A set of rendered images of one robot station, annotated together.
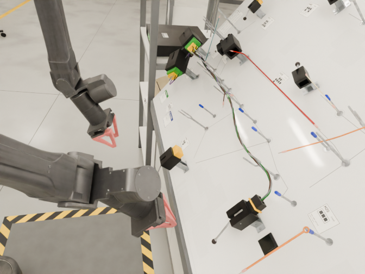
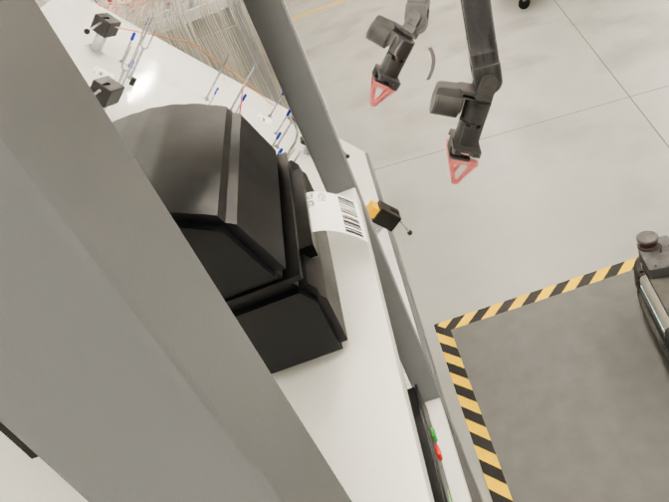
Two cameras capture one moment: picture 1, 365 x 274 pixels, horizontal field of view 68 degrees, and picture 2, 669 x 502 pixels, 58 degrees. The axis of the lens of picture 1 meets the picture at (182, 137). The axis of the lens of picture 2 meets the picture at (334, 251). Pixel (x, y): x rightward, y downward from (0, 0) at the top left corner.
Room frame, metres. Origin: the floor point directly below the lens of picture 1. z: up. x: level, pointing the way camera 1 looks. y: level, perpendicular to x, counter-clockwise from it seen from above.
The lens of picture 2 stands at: (1.92, 0.45, 1.81)
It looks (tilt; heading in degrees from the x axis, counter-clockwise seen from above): 34 degrees down; 206
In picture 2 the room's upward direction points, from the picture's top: 25 degrees counter-clockwise
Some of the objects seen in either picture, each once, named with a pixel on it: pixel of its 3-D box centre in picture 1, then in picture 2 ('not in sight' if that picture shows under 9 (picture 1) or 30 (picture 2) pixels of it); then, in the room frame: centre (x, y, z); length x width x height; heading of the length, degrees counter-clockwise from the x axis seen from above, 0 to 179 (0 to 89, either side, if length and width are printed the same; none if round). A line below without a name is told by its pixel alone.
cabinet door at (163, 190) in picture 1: (165, 176); not in sight; (0.97, 0.06, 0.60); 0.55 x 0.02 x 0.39; 17
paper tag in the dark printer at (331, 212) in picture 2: not in sight; (334, 217); (1.50, 0.26, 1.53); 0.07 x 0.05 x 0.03; 18
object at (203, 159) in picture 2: not in sight; (148, 253); (1.54, 0.09, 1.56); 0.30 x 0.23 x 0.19; 108
